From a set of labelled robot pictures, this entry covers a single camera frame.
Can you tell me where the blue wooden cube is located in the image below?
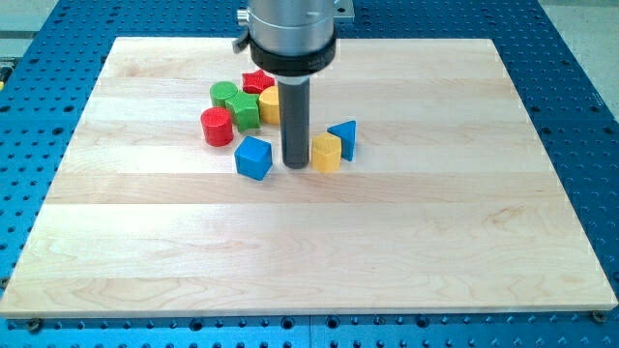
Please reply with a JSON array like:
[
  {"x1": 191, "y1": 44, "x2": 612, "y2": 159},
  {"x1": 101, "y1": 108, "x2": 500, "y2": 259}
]
[{"x1": 234, "y1": 136, "x2": 273, "y2": 181}]

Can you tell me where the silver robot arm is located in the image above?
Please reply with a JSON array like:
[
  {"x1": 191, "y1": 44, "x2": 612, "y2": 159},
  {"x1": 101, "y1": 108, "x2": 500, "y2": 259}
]
[{"x1": 232, "y1": 0, "x2": 355, "y2": 77}]

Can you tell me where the red wooden star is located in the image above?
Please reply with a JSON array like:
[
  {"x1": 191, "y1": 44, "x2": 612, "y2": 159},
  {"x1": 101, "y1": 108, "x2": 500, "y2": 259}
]
[{"x1": 242, "y1": 70, "x2": 276, "y2": 94}]

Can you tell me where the yellow wooden hexagon block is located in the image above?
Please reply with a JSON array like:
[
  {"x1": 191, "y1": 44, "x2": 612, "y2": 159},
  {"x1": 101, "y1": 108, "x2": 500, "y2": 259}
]
[{"x1": 311, "y1": 132, "x2": 342, "y2": 173}]

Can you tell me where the blue wooden triangle block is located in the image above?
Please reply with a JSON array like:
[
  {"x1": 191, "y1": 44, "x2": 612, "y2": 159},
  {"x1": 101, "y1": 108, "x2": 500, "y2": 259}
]
[{"x1": 327, "y1": 120, "x2": 357, "y2": 161}]

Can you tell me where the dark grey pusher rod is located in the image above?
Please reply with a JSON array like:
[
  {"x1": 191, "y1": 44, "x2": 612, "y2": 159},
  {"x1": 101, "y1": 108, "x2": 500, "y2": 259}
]
[{"x1": 277, "y1": 76, "x2": 310, "y2": 169}]

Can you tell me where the yellow wooden cylinder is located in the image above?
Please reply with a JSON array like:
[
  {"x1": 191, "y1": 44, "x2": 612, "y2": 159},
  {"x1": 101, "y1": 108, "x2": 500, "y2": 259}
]
[{"x1": 258, "y1": 85, "x2": 280, "y2": 125}]

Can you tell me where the red wooden cylinder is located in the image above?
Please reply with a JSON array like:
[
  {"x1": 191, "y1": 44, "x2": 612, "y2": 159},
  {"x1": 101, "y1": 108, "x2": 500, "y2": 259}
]
[{"x1": 200, "y1": 106, "x2": 234, "y2": 147}]

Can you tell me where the light wooden board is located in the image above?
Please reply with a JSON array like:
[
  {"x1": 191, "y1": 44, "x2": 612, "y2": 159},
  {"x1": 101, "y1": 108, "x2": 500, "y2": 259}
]
[{"x1": 1, "y1": 37, "x2": 617, "y2": 318}]

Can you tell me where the green wooden cylinder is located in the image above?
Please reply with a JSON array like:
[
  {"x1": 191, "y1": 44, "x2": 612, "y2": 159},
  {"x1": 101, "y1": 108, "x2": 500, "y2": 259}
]
[{"x1": 209, "y1": 81, "x2": 238, "y2": 107}]

